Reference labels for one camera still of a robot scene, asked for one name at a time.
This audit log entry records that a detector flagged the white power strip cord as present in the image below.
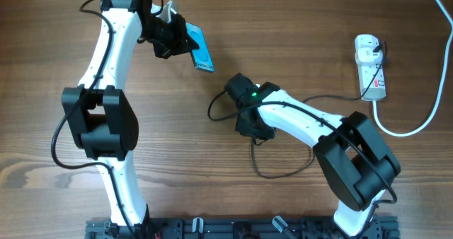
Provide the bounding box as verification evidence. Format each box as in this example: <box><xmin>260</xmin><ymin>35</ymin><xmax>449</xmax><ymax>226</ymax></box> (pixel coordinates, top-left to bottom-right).
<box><xmin>372</xmin><ymin>0</ymin><xmax>453</xmax><ymax>138</ymax></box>

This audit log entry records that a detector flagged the teal Galaxy S25 smartphone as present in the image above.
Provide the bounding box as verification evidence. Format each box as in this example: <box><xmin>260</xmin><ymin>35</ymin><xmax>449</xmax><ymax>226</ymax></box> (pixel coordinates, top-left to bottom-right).
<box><xmin>186</xmin><ymin>23</ymin><xmax>215</xmax><ymax>73</ymax></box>

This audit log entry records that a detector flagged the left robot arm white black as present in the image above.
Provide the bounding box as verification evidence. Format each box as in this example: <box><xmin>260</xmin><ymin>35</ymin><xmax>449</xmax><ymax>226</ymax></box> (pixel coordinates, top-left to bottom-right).
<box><xmin>62</xmin><ymin>0</ymin><xmax>214</xmax><ymax>238</ymax></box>

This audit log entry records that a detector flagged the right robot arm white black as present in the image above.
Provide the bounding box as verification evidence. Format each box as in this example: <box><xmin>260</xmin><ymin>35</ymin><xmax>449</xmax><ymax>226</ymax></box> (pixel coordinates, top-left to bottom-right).
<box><xmin>224</xmin><ymin>73</ymin><xmax>401</xmax><ymax>237</ymax></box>

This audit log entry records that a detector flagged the white USB charger plug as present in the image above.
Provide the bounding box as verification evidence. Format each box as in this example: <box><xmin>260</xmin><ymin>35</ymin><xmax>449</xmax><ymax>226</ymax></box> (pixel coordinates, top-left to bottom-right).
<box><xmin>355</xmin><ymin>47</ymin><xmax>383</xmax><ymax>66</ymax></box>

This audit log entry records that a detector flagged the black USB charging cable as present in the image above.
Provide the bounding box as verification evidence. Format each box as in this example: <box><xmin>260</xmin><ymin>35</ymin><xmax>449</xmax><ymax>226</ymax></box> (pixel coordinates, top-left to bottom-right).
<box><xmin>251</xmin><ymin>40</ymin><xmax>388</xmax><ymax>180</ymax></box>

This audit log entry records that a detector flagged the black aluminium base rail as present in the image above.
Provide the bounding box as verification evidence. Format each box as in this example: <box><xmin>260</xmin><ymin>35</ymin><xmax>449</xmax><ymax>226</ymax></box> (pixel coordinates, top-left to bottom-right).
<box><xmin>84</xmin><ymin>216</ymin><xmax>401</xmax><ymax>239</ymax></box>

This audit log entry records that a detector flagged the white power strip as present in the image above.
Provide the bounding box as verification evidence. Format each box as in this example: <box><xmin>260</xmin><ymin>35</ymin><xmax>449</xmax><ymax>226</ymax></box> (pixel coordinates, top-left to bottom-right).
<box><xmin>355</xmin><ymin>34</ymin><xmax>386</xmax><ymax>101</ymax></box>

